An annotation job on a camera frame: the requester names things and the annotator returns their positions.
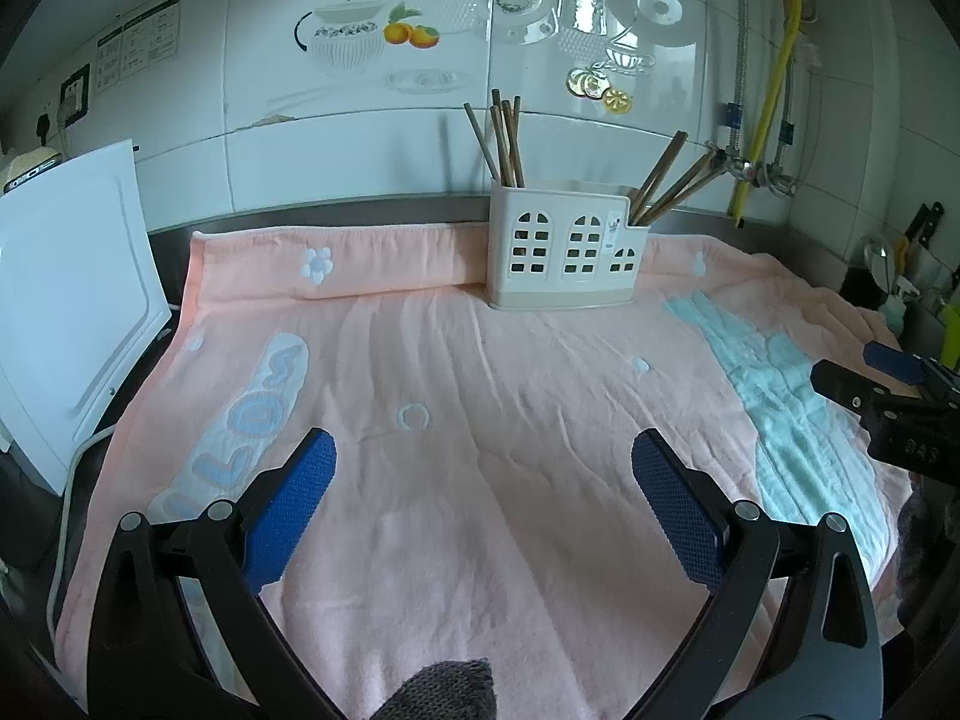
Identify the small wall label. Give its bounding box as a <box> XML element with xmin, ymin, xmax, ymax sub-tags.
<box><xmin>95</xmin><ymin>26</ymin><xmax>125</xmax><ymax>91</ymax></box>

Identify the black wall socket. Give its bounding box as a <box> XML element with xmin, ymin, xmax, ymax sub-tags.
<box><xmin>60</xmin><ymin>64</ymin><xmax>91</xmax><ymax>128</ymax></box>

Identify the cream plastic utensil holder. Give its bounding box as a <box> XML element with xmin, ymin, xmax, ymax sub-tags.
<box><xmin>487</xmin><ymin>178</ymin><xmax>650</xmax><ymax>312</ymax></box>

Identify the smartphone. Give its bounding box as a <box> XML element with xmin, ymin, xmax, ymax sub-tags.
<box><xmin>0</xmin><ymin>150</ymin><xmax>65</xmax><ymax>196</ymax></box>

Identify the long braided metal hose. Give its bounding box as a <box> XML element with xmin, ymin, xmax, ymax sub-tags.
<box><xmin>724</xmin><ymin>0</ymin><xmax>751</xmax><ymax>158</ymax></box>

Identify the white plastic board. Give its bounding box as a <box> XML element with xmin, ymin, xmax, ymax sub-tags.
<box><xmin>0</xmin><ymin>139</ymin><xmax>173</xmax><ymax>497</ymax></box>

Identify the person's right hand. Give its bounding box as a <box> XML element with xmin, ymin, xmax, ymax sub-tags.
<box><xmin>896</xmin><ymin>475</ymin><xmax>960</xmax><ymax>640</ymax></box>

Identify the yellow gas hose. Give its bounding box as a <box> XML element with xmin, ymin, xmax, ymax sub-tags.
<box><xmin>731</xmin><ymin>0</ymin><xmax>807</xmax><ymax>222</ymax></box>

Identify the short braided metal hose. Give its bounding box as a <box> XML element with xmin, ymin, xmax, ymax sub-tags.
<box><xmin>772</xmin><ymin>7</ymin><xmax>800</xmax><ymax>173</ymax></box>

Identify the person's left hand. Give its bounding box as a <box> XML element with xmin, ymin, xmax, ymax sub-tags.
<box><xmin>373</xmin><ymin>657</ymin><xmax>499</xmax><ymax>720</ymax></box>

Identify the metal valve with red handle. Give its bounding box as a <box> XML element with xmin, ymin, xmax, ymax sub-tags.
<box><xmin>709</xmin><ymin>142</ymin><xmax>758</xmax><ymax>187</ymax></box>

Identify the metal ladle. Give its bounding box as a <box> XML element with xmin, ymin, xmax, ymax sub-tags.
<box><xmin>859</xmin><ymin>234</ymin><xmax>897</xmax><ymax>293</ymax></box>

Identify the large wall label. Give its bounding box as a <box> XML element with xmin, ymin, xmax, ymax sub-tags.
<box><xmin>122</xmin><ymin>0</ymin><xmax>183</xmax><ymax>61</ymax></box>

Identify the pink towel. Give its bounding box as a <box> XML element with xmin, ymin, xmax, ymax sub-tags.
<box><xmin>56</xmin><ymin>221</ymin><xmax>916</xmax><ymax>720</ymax></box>

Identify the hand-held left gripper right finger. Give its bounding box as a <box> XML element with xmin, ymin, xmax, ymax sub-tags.
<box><xmin>622</xmin><ymin>427</ymin><xmax>882</xmax><ymax>720</ymax></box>

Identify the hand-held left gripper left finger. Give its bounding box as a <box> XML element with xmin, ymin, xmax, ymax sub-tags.
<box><xmin>86</xmin><ymin>427</ymin><xmax>338</xmax><ymax>720</ymax></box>

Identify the black handled knife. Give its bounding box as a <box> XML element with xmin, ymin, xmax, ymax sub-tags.
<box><xmin>904</xmin><ymin>201</ymin><xmax>946</xmax><ymax>256</ymax></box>

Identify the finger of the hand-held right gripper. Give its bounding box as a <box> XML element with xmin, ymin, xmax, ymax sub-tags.
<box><xmin>810</xmin><ymin>358</ymin><xmax>891</xmax><ymax>418</ymax></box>
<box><xmin>862</xmin><ymin>340</ymin><xmax>927</xmax><ymax>385</ymax></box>

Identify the wooden chopstick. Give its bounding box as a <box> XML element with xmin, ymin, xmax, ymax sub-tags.
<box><xmin>634</xmin><ymin>148</ymin><xmax>717</xmax><ymax>227</ymax></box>
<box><xmin>502</xmin><ymin>98</ymin><xmax>521</xmax><ymax>188</ymax></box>
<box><xmin>462</xmin><ymin>103</ymin><xmax>499</xmax><ymax>182</ymax></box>
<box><xmin>641</xmin><ymin>159</ymin><xmax>728</xmax><ymax>227</ymax></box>
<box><xmin>491</xmin><ymin>106</ymin><xmax>515</xmax><ymax>187</ymax></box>
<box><xmin>628</xmin><ymin>130</ymin><xmax>688</xmax><ymax>226</ymax></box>
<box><xmin>512</xmin><ymin>95</ymin><xmax>527</xmax><ymax>190</ymax></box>
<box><xmin>490</xmin><ymin>88</ymin><xmax>511</xmax><ymax>185</ymax></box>

